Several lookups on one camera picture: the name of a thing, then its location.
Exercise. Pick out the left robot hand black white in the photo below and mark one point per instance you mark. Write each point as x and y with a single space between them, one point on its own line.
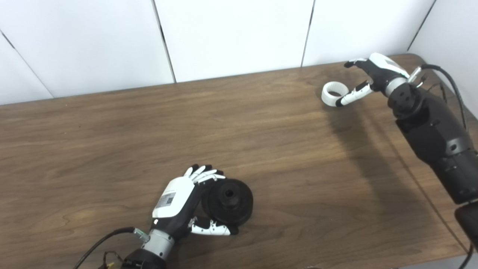
173 198

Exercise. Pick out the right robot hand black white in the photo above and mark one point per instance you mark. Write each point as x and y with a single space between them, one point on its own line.
381 71

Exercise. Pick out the round black part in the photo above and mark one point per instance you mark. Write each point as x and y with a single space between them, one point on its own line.
239 207

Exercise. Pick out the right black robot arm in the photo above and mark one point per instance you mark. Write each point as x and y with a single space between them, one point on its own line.
437 138

